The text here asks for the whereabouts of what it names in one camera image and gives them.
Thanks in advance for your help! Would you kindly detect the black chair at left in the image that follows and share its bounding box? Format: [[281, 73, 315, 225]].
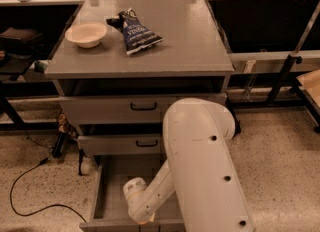
[[0, 27, 43, 76]]

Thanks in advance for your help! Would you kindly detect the orange fruit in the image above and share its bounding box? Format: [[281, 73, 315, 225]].
[[138, 221, 148, 225]]

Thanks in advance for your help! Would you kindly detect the grey middle drawer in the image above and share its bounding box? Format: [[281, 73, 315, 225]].
[[78, 134, 165, 156]]

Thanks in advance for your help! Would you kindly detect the black metal stand leg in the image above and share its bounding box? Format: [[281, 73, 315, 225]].
[[266, 55, 302, 104]]

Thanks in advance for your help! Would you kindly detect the grey drawer cabinet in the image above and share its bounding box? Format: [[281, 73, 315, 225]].
[[44, 0, 236, 154]]

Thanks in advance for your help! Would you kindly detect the black floor cable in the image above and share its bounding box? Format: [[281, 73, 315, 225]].
[[9, 135, 88, 224]]

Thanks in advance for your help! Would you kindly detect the grey open bottom drawer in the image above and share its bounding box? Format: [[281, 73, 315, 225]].
[[80, 154, 185, 232]]

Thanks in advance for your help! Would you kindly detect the dark blue chip bag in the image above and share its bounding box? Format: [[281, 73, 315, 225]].
[[106, 8, 163, 55]]

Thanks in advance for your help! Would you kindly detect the grey top drawer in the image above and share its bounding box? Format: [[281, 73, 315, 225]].
[[59, 94, 226, 125]]

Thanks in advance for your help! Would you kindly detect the white bowl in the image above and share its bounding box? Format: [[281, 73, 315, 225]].
[[65, 22, 107, 48]]

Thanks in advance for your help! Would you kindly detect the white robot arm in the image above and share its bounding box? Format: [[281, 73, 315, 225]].
[[123, 98, 256, 232]]

